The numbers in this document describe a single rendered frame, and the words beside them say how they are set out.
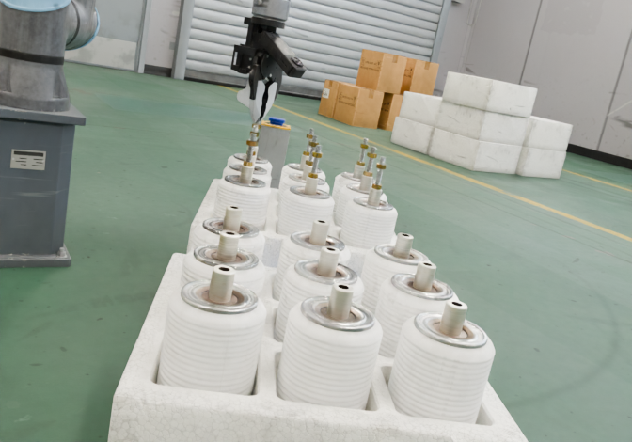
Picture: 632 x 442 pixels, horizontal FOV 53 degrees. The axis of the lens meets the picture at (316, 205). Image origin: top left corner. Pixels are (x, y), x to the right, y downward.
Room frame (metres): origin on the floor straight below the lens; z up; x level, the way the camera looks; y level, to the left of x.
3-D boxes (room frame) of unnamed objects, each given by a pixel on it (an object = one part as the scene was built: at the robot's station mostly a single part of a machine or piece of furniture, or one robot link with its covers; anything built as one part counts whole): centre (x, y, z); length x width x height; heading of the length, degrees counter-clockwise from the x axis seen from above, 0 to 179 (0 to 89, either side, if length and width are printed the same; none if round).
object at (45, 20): (1.21, 0.58, 0.47); 0.13 x 0.12 x 0.14; 3
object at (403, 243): (0.84, -0.13, 0.26); 0.02 x 0.02 x 0.03
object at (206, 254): (0.69, 0.09, 0.25); 0.08 x 0.08 x 0.01
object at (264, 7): (1.35, 0.17, 0.56); 0.08 x 0.08 x 0.05
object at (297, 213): (1.13, 0.02, 0.16); 0.10 x 0.10 x 0.18
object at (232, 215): (0.81, 0.11, 0.26); 0.02 x 0.02 x 0.03
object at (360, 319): (0.59, -0.04, 0.25); 0.08 x 0.08 x 0.01
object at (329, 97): (5.49, -0.05, 0.15); 0.30 x 0.24 x 0.30; 121
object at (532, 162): (4.25, -1.28, 0.09); 0.39 x 0.39 x 0.18; 36
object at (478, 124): (4.05, -0.92, 0.27); 0.39 x 0.39 x 0.18; 34
